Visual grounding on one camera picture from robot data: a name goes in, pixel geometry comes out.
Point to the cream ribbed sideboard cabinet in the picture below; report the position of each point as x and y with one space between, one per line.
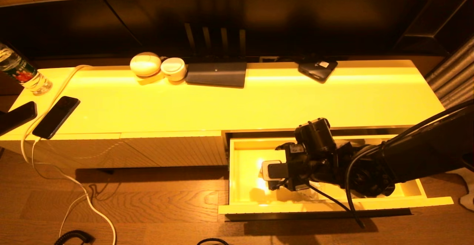
166 104

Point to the black smartphone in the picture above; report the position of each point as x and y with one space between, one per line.
55 117
16 116

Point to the dark wooden wall shelf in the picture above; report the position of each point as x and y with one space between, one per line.
444 15

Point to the small black stickered device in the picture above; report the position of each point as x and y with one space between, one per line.
318 71

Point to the white cabinet drawer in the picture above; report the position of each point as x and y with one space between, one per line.
244 171

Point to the black television screen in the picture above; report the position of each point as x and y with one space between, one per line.
296 23

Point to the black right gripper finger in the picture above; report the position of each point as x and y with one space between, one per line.
281 185

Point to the white oval device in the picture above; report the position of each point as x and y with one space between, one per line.
145 65

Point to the dark grey antenna router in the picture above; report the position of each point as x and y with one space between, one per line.
216 74

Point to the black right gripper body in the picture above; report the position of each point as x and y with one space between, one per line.
298 167

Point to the water bottle with colourful label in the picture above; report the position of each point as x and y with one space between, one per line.
22 73

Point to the white round device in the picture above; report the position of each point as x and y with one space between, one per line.
173 69

